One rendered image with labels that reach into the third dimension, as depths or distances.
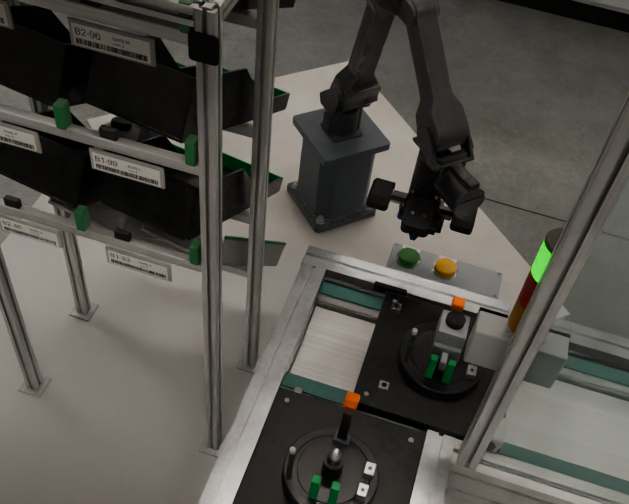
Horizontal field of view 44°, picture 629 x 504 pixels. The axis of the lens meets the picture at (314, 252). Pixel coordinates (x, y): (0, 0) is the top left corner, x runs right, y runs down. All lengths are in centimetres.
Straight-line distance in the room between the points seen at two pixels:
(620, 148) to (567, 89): 302
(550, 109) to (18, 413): 277
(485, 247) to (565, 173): 167
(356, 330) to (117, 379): 42
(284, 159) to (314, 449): 79
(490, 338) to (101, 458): 65
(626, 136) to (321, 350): 75
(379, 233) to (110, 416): 66
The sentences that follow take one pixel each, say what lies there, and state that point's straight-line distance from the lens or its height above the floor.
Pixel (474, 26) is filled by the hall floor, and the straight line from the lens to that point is 406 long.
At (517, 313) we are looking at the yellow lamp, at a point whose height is 129.
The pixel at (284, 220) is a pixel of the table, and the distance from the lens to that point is 164.
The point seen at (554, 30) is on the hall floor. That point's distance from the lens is 419.
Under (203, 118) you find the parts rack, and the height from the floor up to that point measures 154.
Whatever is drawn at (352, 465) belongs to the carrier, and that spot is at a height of 99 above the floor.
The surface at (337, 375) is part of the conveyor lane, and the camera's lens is 134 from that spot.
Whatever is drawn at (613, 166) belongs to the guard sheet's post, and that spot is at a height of 157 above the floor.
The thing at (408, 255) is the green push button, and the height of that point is 97.
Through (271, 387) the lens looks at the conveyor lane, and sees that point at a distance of 126.
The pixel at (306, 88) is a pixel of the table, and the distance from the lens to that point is 199.
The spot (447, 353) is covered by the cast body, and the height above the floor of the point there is 105.
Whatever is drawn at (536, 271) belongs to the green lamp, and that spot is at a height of 137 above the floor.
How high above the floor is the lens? 203
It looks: 48 degrees down
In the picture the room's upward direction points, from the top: 8 degrees clockwise
